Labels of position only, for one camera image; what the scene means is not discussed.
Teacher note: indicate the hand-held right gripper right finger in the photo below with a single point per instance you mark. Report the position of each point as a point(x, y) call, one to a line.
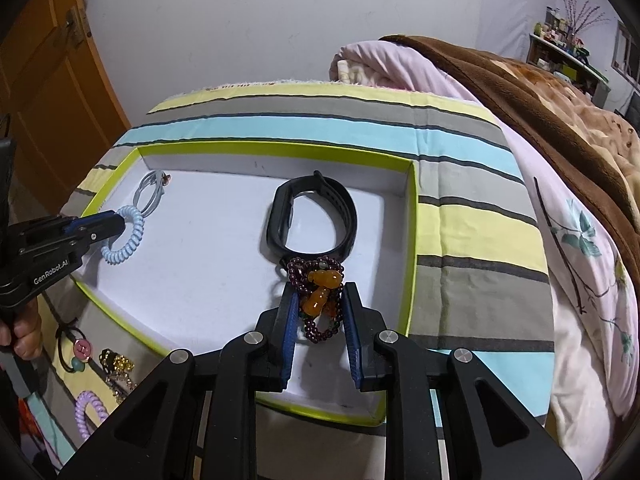
point(351, 341)

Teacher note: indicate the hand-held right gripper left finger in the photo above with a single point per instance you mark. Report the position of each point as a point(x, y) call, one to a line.
point(286, 340)

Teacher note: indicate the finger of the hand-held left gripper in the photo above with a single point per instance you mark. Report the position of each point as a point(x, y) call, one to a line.
point(97, 225)

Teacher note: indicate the white box with green rim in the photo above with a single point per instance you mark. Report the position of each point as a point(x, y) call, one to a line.
point(240, 240)

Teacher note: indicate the person's left hand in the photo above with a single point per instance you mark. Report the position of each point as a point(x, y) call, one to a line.
point(25, 327)

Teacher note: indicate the black wristband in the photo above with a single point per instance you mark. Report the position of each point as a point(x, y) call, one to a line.
point(312, 220)

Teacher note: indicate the wooden door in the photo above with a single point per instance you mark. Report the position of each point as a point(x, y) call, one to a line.
point(50, 95)

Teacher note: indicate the striped bed sheet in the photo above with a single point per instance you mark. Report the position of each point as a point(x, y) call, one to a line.
point(465, 240)

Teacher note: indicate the pink floral quilt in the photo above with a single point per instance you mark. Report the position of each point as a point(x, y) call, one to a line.
point(580, 280)

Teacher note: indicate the brown fleece blanket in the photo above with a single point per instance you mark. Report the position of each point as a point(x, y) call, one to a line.
point(565, 110)

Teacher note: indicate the purple flower branches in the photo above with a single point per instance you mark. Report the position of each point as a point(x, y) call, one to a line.
point(580, 12)

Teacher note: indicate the wall shelf with bottles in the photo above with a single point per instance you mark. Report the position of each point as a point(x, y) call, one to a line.
point(570, 55)

